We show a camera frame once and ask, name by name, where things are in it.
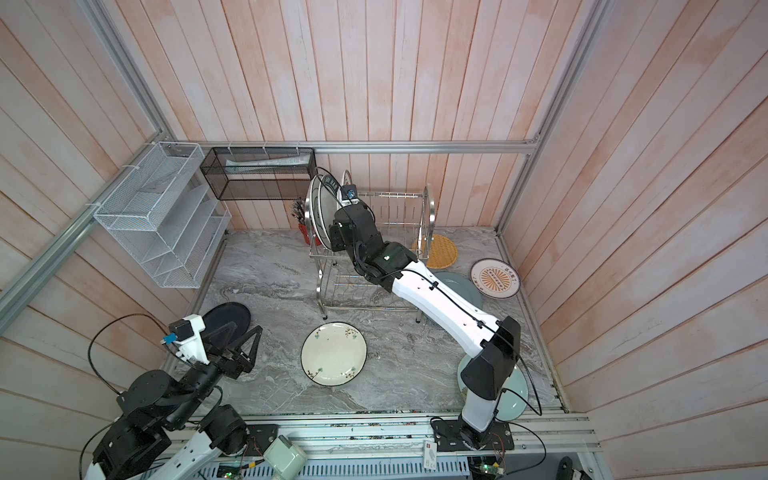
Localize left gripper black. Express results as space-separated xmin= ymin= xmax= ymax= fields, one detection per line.
xmin=167 ymin=320 xmax=264 ymax=429

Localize black round plate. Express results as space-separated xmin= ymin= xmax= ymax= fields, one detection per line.
xmin=201 ymin=302 xmax=251 ymax=344

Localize white plate green text rim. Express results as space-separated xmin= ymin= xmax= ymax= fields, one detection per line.
xmin=315 ymin=174 xmax=340 ymax=249

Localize white plate cloud line pattern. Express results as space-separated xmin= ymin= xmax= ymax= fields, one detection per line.
xmin=305 ymin=176 xmax=321 ymax=246

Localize stainless steel dish rack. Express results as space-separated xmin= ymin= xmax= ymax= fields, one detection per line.
xmin=303 ymin=175 xmax=436 ymax=319

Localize cream plate red berry pattern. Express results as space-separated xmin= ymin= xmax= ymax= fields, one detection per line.
xmin=300 ymin=322 xmax=368 ymax=387

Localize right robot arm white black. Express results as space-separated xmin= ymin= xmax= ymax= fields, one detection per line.
xmin=326 ymin=202 xmax=521 ymax=439

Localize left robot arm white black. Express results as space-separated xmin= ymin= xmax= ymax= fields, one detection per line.
xmin=79 ymin=315 xmax=263 ymax=479

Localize red utensil cup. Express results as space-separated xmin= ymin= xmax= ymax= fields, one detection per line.
xmin=298 ymin=220 xmax=311 ymax=245

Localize utensils in red cup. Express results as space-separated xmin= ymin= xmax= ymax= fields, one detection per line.
xmin=292 ymin=198 xmax=306 ymax=228

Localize yellow woven round trivet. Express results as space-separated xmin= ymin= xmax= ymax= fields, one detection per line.
xmin=415 ymin=234 xmax=458 ymax=270

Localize grey green plain plate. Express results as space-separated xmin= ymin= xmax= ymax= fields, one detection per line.
xmin=434 ymin=272 xmax=483 ymax=309

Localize white green box device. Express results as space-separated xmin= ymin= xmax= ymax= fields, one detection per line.
xmin=264 ymin=435 xmax=308 ymax=480

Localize small orange sunburst plate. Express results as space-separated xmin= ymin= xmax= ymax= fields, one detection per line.
xmin=470 ymin=258 xmax=521 ymax=299

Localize light green lotus plate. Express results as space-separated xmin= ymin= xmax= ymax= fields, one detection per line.
xmin=457 ymin=356 xmax=530 ymax=422

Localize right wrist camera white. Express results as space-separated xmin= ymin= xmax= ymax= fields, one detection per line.
xmin=339 ymin=184 xmax=360 ymax=206

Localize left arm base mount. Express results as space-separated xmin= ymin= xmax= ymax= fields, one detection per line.
xmin=198 ymin=404 xmax=279 ymax=456

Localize black mesh wall basket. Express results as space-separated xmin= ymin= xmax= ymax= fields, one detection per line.
xmin=200 ymin=146 xmax=317 ymax=201

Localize white wire mesh shelf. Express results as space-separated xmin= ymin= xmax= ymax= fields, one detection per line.
xmin=94 ymin=142 xmax=231 ymax=289

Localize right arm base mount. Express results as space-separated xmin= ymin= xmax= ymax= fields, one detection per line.
xmin=429 ymin=417 xmax=514 ymax=452

